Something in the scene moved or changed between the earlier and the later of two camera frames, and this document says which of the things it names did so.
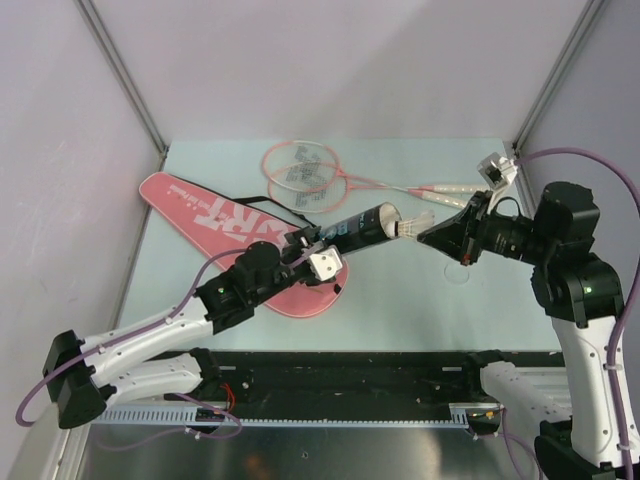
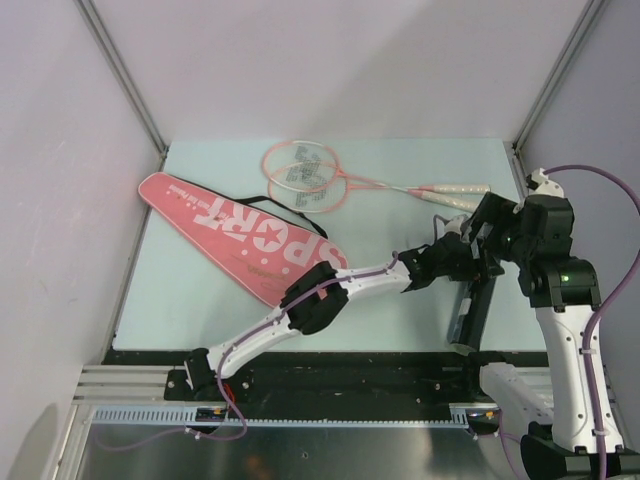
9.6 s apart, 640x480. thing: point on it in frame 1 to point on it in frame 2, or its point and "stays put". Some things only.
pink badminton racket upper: [309, 167] stays put
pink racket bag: [213, 225] stays put
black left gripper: [300, 241] to [471, 268]
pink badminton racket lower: [313, 189] stays put
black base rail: [346, 378] stays put
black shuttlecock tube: [368, 227] to [469, 309]
